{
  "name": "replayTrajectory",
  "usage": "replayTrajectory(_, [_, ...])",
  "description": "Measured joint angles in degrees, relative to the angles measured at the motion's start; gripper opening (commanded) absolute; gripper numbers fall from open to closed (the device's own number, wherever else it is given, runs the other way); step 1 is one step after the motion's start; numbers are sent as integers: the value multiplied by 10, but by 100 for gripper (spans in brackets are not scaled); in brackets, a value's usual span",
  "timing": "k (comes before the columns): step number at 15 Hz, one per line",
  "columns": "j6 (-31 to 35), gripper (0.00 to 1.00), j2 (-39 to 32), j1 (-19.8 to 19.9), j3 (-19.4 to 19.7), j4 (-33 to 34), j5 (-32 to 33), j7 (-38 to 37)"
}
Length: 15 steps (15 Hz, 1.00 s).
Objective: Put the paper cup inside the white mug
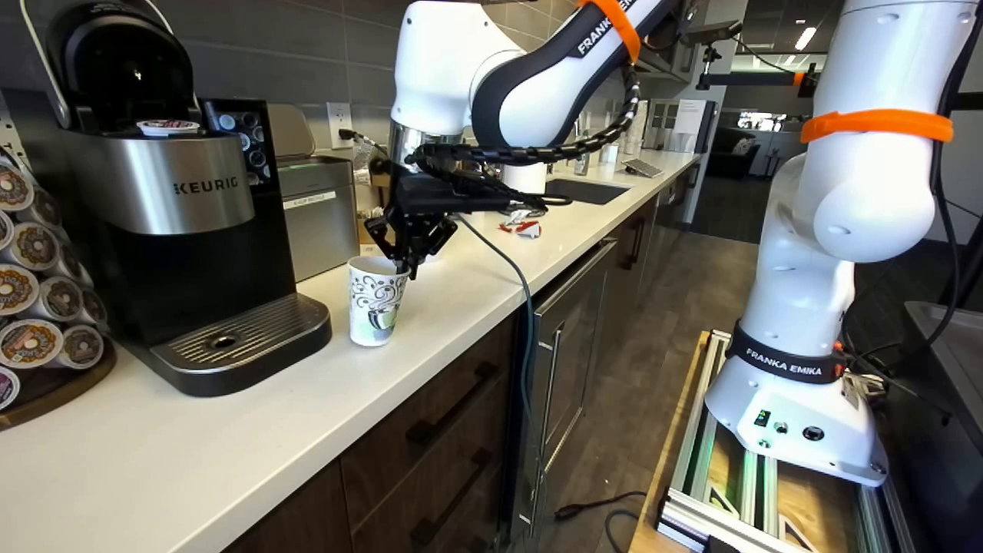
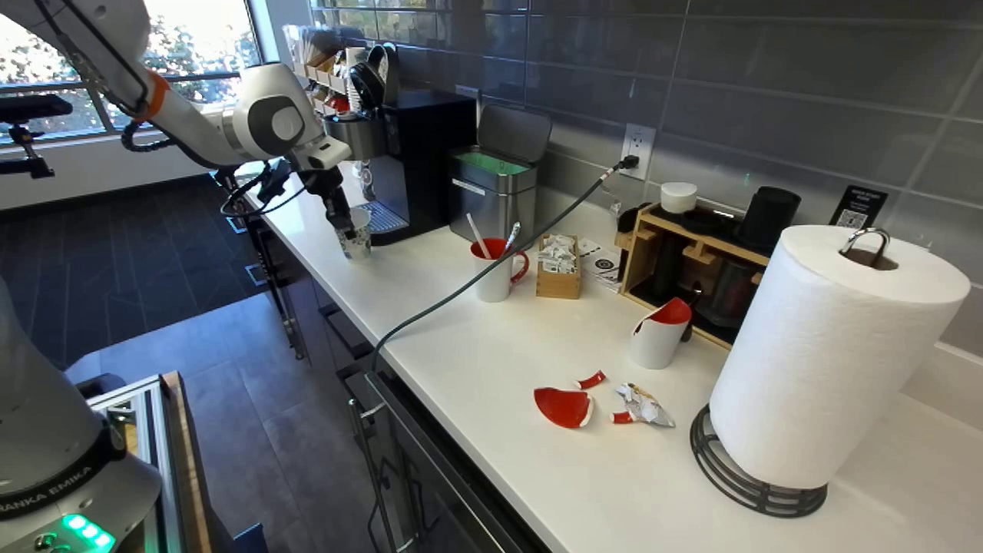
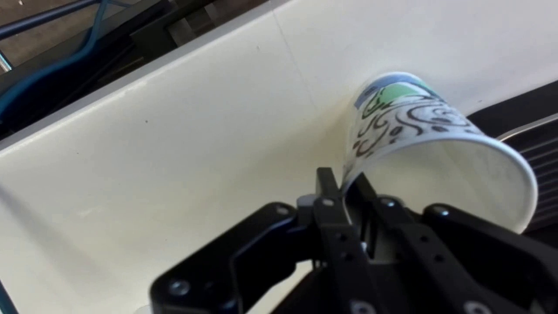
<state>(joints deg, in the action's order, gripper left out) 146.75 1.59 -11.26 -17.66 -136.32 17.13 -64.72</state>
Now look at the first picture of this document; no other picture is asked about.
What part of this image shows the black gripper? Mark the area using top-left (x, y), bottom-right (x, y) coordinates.
top-left (362, 165), bottom-right (461, 282)

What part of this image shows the patterned paper cup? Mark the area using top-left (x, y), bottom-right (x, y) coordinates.
top-left (346, 254), bottom-right (411, 351)

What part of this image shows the stainless steel box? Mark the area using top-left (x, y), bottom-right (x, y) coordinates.
top-left (273, 152), bottom-right (362, 287)

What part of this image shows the white paper towel roll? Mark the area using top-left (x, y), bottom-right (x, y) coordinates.
top-left (500, 156), bottom-right (554, 200)

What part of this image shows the dark wood counter cabinet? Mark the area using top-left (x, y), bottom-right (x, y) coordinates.
top-left (225, 173), bottom-right (712, 553)

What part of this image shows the black Keurig coffee machine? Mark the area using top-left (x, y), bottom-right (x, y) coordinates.
top-left (55, 0), bottom-right (336, 400)

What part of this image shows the white coffee pod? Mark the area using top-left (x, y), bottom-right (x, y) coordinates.
top-left (136, 116), bottom-right (205, 143)

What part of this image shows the coffee pod carousel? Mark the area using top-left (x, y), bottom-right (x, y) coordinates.
top-left (0, 147), bottom-right (120, 433)

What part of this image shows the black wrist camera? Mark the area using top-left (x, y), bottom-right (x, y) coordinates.
top-left (410, 143), bottom-right (547, 217)

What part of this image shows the long dark power cable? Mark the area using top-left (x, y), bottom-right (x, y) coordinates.
top-left (445, 205), bottom-right (545, 520)

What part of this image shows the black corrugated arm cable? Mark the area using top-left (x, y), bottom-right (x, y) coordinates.
top-left (410, 73), bottom-right (645, 173)

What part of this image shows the black floor cable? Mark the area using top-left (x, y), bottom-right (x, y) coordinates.
top-left (550, 490), bottom-right (653, 553)

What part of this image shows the aluminium frame robot cart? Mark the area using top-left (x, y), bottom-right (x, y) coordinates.
top-left (626, 327), bottom-right (926, 553)

